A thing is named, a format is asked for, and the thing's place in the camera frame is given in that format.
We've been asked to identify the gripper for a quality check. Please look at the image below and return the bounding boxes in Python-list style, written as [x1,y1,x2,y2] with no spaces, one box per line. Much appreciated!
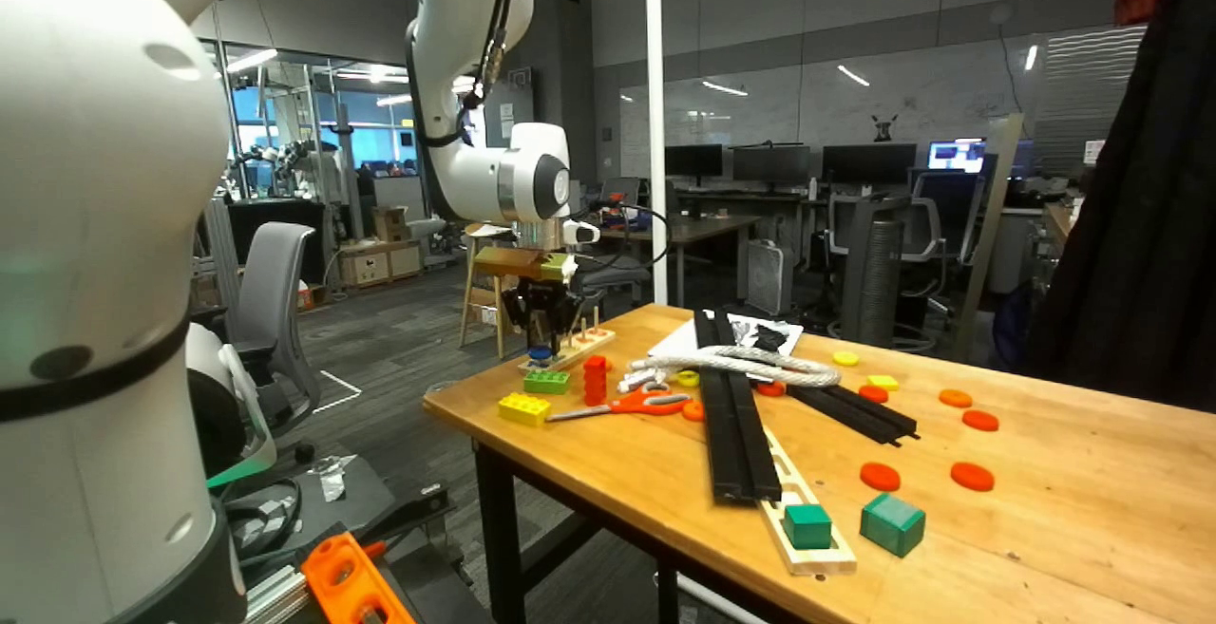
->
[502,278,581,352]

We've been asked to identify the wooden peg board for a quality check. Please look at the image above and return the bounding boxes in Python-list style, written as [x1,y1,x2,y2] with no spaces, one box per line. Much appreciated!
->
[519,305,618,375]

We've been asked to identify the wooden stool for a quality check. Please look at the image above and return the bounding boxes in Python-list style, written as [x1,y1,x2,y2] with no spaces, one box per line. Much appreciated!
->
[459,222,535,360]

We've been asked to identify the yellow toy brick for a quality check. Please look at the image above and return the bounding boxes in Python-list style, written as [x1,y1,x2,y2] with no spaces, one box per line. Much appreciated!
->
[498,392,553,428]

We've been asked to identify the white paper sheet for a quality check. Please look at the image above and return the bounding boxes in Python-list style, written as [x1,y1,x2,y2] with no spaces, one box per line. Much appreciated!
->
[646,312,806,384]

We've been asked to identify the stack of cardboard boxes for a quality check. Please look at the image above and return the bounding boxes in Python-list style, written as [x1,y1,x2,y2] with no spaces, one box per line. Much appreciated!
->
[338,207,425,289]

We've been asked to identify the wooden desk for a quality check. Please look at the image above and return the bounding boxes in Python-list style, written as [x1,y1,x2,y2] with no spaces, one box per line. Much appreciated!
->
[600,214,763,310]

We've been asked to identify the white pole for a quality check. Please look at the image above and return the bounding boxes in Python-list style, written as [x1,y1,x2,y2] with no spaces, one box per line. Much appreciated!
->
[643,0,669,307]

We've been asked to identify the white box fan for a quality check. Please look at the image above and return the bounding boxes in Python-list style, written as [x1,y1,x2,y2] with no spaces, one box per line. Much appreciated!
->
[745,238,795,317]

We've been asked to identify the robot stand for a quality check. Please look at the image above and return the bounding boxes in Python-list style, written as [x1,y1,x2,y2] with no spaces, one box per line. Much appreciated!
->
[195,448,495,624]

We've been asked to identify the grey office chair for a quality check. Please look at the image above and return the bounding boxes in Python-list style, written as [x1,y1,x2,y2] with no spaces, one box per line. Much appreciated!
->
[226,221,322,435]

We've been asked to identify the row of dark monitors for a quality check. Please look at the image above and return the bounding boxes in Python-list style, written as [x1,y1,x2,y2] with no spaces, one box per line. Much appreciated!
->
[664,142,919,190]

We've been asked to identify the small green cube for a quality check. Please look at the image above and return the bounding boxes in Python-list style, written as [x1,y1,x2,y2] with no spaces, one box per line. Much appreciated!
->
[784,504,834,551]

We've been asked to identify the black tower heater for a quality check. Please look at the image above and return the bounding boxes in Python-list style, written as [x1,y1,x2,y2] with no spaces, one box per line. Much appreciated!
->
[840,195,911,348]

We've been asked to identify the wooden shape board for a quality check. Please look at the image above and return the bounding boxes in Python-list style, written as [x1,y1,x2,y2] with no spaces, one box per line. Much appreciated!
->
[758,427,858,577]

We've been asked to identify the mesh office chair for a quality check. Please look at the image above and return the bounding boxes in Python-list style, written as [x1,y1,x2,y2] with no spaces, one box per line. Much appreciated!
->
[825,193,951,321]

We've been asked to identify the large green cube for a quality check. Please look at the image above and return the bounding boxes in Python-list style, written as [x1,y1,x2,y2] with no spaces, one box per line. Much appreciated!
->
[860,493,927,558]

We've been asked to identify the lit monitor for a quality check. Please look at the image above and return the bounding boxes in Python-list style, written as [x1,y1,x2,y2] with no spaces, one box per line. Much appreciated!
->
[927,139,988,175]

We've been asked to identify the leaning wooden plank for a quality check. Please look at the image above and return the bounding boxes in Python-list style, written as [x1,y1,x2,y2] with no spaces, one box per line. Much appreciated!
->
[953,113,1026,365]

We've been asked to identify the dark curtain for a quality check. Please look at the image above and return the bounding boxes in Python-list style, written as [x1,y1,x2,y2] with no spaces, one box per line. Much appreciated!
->
[1024,0,1216,414]

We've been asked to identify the orange handled scissors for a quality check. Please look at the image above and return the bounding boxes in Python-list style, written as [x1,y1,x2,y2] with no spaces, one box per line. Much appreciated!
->
[545,383,694,424]

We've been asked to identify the white rope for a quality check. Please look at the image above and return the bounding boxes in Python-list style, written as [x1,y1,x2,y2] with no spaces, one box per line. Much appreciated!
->
[617,345,843,394]

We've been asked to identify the long black rail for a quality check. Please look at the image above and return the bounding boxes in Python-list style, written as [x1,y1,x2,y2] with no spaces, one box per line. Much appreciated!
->
[693,309,784,505]

